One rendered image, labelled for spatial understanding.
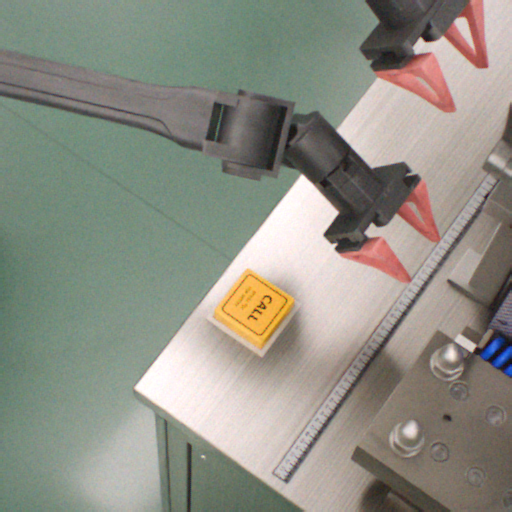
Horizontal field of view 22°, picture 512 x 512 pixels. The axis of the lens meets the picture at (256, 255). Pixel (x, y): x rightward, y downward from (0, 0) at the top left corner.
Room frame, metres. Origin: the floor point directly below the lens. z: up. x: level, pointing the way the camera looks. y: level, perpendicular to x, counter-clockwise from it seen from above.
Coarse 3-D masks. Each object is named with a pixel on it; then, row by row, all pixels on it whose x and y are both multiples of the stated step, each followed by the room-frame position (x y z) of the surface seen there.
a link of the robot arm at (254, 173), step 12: (252, 96) 0.66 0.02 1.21; (264, 96) 0.66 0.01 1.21; (288, 108) 0.66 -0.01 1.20; (288, 120) 0.65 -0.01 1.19; (276, 132) 0.64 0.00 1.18; (276, 144) 0.63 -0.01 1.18; (276, 156) 0.62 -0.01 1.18; (228, 168) 0.60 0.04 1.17; (240, 168) 0.60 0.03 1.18; (252, 168) 0.60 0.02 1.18; (276, 168) 0.61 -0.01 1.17
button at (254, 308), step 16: (240, 288) 0.57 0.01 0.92; (256, 288) 0.57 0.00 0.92; (272, 288) 0.57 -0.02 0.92; (224, 304) 0.55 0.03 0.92; (240, 304) 0.55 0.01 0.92; (256, 304) 0.55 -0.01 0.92; (272, 304) 0.55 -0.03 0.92; (288, 304) 0.56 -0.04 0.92; (224, 320) 0.53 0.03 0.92; (240, 320) 0.53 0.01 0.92; (256, 320) 0.53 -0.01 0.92; (272, 320) 0.53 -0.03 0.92; (256, 336) 0.51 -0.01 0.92
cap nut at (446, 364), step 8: (440, 352) 0.47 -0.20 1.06; (448, 352) 0.47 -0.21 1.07; (456, 352) 0.47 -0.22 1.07; (432, 360) 0.47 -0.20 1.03; (440, 360) 0.46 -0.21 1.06; (448, 360) 0.46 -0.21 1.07; (456, 360) 0.46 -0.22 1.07; (432, 368) 0.46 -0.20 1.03; (440, 368) 0.46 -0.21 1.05; (448, 368) 0.46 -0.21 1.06; (456, 368) 0.46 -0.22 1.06; (440, 376) 0.45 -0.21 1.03; (448, 376) 0.45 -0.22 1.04; (456, 376) 0.46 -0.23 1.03
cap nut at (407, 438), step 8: (400, 424) 0.39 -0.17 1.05; (408, 424) 0.38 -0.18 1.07; (416, 424) 0.39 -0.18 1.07; (392, 432) 0.39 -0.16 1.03; (400, 432) 0.38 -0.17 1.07; (408, 432) 0.38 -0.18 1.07; (416, 432) 0.38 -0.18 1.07; (392, 440) 0.38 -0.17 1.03; (400, 440) 0.37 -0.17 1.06; (408, 440) 0.37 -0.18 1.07; (416, 440) 0.37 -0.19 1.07; (392, 448) 0.37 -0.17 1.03; (400, 448) 0.37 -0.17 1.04; (408, 448) 0.37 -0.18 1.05; (416, 448) 0.37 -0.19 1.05; (400, 456) 0.36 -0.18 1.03; (408, 456) 0.36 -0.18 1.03
